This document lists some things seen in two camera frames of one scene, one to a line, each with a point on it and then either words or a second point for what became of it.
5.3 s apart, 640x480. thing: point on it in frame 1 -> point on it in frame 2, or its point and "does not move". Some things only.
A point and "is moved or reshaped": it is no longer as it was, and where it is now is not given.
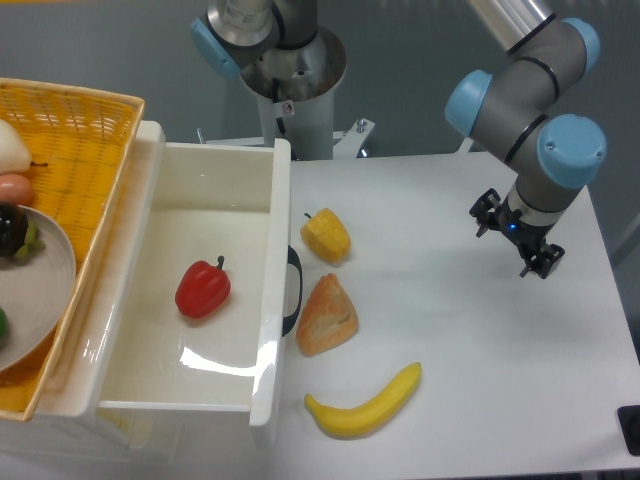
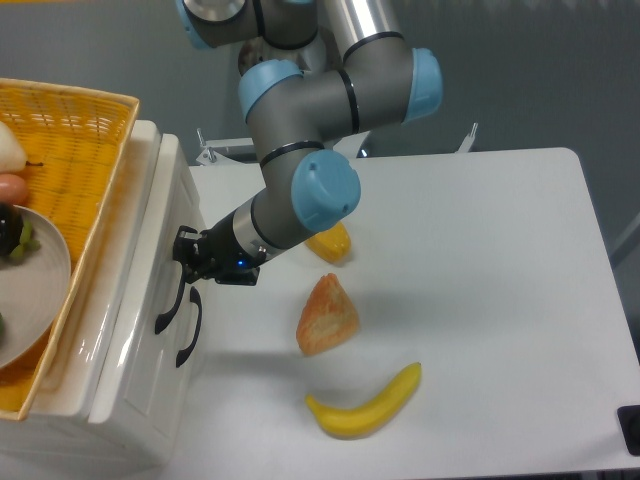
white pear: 14,155 does not move
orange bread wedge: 328,320 does not move
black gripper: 526,236 -> 213,254
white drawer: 197,291 is moved or reshaped
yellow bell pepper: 327,235 does not move
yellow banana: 371,416 does not move
